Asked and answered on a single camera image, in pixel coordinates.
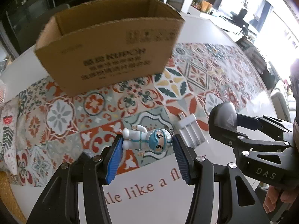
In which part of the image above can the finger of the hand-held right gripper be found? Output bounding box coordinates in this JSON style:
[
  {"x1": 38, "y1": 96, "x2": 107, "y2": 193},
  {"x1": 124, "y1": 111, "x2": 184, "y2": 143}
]
[
  {"x1": 210, "y1": 126, "x2": 293, "y2": 165},
  {"x1": 236, "y1": 113, "x2": 294, "y2": 141}
]

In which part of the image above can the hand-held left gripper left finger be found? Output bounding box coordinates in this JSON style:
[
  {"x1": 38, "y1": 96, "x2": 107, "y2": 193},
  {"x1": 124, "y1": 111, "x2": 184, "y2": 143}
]
[{"x1": 27, "y1": 135, "x2": 123, "y2": 224}]

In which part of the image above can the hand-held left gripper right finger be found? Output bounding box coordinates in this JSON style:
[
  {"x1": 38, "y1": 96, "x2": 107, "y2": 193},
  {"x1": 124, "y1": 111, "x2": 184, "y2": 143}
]
[{"x1": 173, "y1": 134, "x2": 269, "y2": 224}]

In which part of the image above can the dark grey computer mouse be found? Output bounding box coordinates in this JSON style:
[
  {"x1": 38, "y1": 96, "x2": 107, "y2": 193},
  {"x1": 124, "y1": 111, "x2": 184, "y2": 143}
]
[{"x1": 208, "y1": 102, "x2": 239, "y2": 143}]

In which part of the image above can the white and blue toy figurine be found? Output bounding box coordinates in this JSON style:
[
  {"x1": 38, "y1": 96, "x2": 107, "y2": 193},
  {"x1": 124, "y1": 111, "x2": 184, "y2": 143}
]
[{"x1": 123, "y1": 125, "x2": 174, "y2": 158}]

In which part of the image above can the brown cardboard box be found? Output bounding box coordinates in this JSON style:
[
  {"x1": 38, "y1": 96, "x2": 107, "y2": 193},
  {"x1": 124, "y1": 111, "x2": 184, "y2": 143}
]
[{"x1": 35, "y1": 0, "x2": 186, "y2": 97}]

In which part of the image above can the person's right hand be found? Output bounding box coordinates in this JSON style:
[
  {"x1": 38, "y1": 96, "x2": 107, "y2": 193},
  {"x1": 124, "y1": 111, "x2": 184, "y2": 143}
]
[{"x1": 264, "y1": 184, "x2": 299, "y2": 214}]

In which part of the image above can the white battery charger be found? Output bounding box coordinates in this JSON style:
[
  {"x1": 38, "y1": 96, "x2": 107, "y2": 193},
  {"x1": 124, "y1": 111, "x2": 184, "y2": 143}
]
[{"x1": 175, "y1": 113, "x2": 209, "y2": 149}]

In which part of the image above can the patterned table runner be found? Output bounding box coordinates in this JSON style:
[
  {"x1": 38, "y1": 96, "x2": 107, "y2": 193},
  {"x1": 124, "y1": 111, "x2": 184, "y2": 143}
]
[{"x1": 0, "y1": 42, "x2": 268, "y2": 187}]

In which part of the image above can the floral cloth tissue pouch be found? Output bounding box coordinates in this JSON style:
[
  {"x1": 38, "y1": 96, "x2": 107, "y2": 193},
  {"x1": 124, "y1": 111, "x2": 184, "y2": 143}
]
[{"x1": 0, "y1": 98, "x2": 26, "y2": 175}]

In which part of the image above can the golden woven box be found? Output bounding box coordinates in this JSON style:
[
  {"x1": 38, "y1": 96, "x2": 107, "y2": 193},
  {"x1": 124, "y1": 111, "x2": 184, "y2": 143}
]
[{"x1": 0, "y1": 171, "x2": 27, "y2": 223}]

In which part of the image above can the white fruit basket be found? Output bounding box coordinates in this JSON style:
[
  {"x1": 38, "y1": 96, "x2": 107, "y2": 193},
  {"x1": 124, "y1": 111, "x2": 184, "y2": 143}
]
[{"x1": 0, "y1": 75, "x2": 6, "y2": 104}]

